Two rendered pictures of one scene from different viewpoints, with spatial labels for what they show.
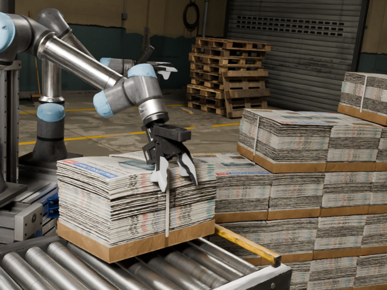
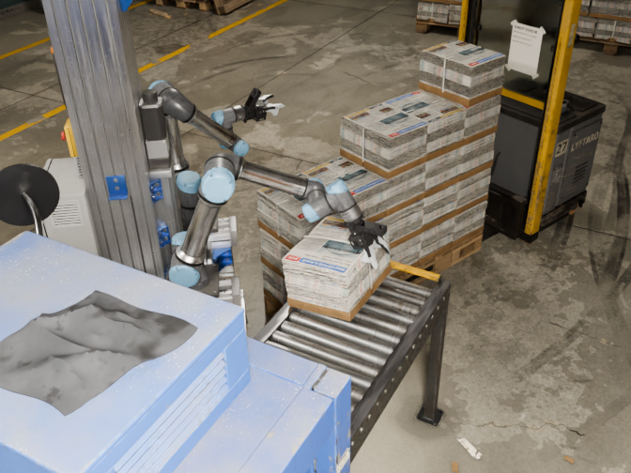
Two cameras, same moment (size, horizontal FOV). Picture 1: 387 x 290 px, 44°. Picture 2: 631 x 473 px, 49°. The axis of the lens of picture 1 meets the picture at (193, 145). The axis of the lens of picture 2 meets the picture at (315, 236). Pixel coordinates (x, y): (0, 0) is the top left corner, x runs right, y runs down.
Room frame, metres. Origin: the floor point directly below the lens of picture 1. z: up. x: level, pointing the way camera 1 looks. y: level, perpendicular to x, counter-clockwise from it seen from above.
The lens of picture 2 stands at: (-0.80, 0.88, 2.61)
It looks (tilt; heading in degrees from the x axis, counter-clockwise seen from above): 34 degrees down; 344
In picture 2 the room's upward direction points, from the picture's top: 1 degrees counter-clockwise
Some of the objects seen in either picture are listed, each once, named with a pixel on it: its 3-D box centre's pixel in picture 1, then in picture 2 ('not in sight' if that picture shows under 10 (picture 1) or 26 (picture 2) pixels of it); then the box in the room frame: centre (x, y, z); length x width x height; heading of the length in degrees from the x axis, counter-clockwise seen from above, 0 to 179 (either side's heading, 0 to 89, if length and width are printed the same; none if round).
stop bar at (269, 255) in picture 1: (224, 232); (392, 264); (1.45, -0.13, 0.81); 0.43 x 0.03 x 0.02; 44
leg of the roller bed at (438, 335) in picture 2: not in sight; (435, 364); (1.27, -0.28, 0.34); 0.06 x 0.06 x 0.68; 44
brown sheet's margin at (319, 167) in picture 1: (279, 156); (382, 155); (2.34, -0.43, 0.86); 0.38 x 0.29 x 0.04; 23
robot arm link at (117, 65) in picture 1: (111, 67); (223, 117); (2.29, 0.42, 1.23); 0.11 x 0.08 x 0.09; 105
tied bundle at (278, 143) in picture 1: (281, 139); (382, 140); (2.35, -0.43, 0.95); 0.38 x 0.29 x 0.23; 23
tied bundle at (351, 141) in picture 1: (331, 140); (422, 125); (2.45, -0.70, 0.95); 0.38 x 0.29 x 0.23; 21
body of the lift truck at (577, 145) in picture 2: not in sight; (530, 153); (2.86, -1.73, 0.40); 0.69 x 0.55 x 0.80; 22
